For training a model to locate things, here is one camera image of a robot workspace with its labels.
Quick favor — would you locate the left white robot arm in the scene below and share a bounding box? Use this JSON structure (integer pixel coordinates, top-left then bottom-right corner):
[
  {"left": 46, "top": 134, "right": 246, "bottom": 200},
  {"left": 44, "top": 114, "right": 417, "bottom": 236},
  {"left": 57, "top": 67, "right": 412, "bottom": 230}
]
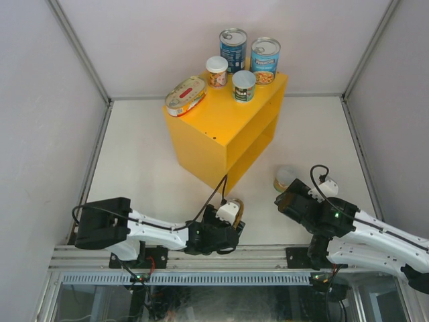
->
[{"left": 74, "top": 197, "right": 245, "bottom": 268}]

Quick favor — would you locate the small green can white lid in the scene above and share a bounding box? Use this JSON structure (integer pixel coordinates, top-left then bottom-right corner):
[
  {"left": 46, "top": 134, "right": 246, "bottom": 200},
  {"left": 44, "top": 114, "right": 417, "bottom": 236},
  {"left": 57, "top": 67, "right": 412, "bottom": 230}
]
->
[{"left": 232, "top": 70, "right": 256, "bottom": 103}]

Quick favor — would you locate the left aluminium corner post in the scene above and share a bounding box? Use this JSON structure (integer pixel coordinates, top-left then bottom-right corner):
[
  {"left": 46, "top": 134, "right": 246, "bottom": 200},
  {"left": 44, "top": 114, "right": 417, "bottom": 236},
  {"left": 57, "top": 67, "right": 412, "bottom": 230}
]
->
[{"left": 45, "top": 0, "right": 113, "bottom": 105}]

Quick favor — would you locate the grey slotted cable duct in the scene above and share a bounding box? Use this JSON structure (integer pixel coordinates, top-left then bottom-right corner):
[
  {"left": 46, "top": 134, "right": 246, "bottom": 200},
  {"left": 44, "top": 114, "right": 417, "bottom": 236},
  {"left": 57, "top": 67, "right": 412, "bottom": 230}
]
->
[{"left": 61, "top": 272, "right": 311, "bottom": 286}]

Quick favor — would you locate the light blue Progresso soup can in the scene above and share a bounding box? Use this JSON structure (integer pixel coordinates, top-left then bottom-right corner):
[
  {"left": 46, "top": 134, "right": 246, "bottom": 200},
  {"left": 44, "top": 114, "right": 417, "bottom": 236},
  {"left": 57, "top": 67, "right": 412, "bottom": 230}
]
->
[{"left": 250, "top": 37, "right": 281, "bottom": 85}]

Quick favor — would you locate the aluminium corner post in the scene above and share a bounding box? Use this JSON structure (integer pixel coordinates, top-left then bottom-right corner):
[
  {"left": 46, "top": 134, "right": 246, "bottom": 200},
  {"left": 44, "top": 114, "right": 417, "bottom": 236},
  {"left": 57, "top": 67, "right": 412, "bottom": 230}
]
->
[
  {"left": 45, "top": 0, "right": 113, "bottom": 105},
  {"left": 341, "top": 0, "right": 403, "bottom": 101}
]

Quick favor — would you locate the right aluminium corner post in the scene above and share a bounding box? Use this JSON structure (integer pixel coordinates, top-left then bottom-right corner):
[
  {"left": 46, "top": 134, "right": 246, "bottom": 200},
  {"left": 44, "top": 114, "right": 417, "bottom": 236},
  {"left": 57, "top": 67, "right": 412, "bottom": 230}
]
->
[{"left": 341, "top": 0, "right": 403, "bottom": 101}]

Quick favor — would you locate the yellow two-shelf cabinet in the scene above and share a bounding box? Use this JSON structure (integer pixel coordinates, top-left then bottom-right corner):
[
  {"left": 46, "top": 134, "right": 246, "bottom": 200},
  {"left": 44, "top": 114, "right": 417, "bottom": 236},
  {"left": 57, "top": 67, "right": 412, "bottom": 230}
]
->
[{"left": 164, "top": 72, "right": 288, "bottom": 192}]

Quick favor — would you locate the right black camera cable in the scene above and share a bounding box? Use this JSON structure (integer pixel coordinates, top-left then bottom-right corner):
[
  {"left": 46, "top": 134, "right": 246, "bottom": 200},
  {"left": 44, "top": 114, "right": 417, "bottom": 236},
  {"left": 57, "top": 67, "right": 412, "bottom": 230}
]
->
[{"left": 310, "top": 164, "right": 429, "bottom": 246}]

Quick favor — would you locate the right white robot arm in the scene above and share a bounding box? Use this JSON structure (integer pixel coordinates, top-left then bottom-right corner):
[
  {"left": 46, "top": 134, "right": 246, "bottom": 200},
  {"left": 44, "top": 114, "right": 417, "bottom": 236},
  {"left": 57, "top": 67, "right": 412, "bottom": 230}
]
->
[{"left": 274, "top": 179, "right": 428, "bottom": 294}]

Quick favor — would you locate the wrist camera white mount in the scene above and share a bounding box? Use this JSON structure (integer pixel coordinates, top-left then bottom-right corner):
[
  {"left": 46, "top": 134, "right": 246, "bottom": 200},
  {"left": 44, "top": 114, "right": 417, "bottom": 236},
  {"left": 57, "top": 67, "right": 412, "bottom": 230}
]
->
[
  {"left": 215, "top": 201, "right": 239, "bottom": 225},
  {"left": 308, "top": 178, "right": 339, "bottom": 203}
]

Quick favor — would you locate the dark blue soup can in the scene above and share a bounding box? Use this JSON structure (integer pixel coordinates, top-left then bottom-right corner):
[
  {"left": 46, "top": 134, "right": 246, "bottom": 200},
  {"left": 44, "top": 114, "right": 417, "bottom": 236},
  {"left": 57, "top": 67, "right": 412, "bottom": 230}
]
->
[{"left": 219, "top": 28, "right": 247, "bottom": 74}]

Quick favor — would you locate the gold oval fish tin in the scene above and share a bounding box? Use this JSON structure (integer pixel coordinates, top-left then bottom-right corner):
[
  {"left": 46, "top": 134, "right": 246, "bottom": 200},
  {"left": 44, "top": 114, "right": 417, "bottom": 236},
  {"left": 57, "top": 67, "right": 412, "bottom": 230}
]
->
[
  {"left": 165, "top": 76, "right": 207, "bottom": 117},
  {"left": 232, "top": 199, "right": 244, "bottom": 229}
]

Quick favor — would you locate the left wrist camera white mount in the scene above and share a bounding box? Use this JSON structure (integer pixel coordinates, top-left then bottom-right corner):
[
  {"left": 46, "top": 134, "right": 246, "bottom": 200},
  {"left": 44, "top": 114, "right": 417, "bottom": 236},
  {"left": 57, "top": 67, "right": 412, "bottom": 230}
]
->
[{"left": 215, "top": 201, "right": 239, "bottom": 225}]

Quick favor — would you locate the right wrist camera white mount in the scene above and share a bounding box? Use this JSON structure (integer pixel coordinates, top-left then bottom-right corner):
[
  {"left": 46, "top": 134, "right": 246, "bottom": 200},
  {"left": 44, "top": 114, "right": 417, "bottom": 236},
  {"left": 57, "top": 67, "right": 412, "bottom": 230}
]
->
[{"left": 308, "top": 178, "right": 339, "bottom": 203}]

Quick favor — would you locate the aluminium front rail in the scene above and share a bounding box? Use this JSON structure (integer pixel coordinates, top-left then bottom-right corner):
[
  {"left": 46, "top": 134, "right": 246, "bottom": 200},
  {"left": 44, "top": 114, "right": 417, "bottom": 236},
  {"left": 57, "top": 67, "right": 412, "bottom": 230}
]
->
[{"left": 48, "top": 245, "right": 294, "bottom": 272}]

